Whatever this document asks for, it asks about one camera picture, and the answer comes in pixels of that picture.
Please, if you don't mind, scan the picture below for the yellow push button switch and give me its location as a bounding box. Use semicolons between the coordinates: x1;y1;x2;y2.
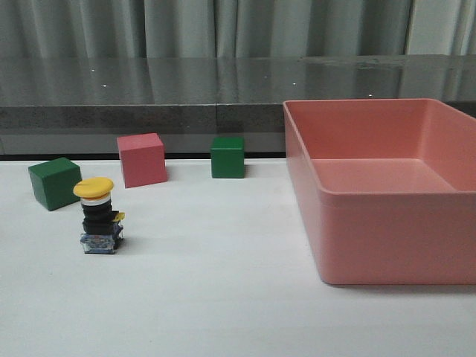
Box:
73;177;125;254

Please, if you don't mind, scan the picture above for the green cube right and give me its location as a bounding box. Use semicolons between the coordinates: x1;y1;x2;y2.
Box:
210;137;245;179

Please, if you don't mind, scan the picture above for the green cube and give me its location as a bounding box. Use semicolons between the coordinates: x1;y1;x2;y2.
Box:
28;158;83;211
210;137;245;179

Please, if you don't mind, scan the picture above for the pink wooden cube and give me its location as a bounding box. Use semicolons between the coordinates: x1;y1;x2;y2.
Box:
116;132;167;188

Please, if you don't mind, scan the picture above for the pink plastic bin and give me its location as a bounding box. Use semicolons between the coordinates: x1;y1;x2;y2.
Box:
283;98;475;285

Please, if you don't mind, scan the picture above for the green cube left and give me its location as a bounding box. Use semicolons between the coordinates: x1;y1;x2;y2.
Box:
28;158;83;211

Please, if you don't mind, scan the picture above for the grey-green curtain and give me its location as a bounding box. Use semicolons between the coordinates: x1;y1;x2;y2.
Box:
1;1;475;58

